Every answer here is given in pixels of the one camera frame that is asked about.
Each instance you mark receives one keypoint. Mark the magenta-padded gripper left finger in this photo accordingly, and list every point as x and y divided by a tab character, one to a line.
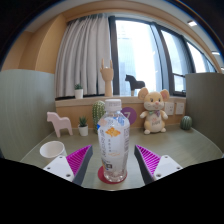
60	166

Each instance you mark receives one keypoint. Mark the grey-green desk partition panel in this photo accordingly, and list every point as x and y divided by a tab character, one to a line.
25	110
206	106

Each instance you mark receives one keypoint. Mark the pink horse figurine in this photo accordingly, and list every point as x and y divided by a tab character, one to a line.
59	122

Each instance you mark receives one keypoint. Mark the wooden hand figure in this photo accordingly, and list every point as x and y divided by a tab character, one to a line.
107	80

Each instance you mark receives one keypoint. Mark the round green cactus ornament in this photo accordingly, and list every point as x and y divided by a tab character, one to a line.
186	123

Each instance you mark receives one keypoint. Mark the pale yellow cup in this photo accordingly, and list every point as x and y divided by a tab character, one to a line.
52	150

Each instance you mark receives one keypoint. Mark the clear plastic water bottle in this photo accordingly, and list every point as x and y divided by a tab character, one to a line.
113	143

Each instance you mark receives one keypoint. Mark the ceiling strip lights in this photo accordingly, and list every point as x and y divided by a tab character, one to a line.
192	23

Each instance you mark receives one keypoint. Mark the white wall socket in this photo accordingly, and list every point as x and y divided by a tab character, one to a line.
180	108
169	108

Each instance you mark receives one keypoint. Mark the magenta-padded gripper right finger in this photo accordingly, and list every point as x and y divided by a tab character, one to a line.
166	165

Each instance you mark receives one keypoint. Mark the tall green cactus ornament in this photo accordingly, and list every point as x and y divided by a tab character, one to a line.
97	115

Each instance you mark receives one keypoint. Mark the grey pleated curtain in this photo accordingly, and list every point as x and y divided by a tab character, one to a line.
83	56

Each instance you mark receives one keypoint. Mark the small plant in white pot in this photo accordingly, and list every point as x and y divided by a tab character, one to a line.
78	93
83	129

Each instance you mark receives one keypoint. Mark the round purple number sign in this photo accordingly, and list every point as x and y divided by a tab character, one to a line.
130	115

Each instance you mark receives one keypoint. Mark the beige mouse plush toy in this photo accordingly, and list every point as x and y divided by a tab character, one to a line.
154	113

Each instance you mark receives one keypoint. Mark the flat round red coaster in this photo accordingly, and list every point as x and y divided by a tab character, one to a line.
101	176

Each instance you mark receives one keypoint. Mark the dark-framed window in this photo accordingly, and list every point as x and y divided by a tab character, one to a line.
136	50

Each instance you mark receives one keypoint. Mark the dark horse figurine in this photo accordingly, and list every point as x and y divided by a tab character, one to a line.
134	83

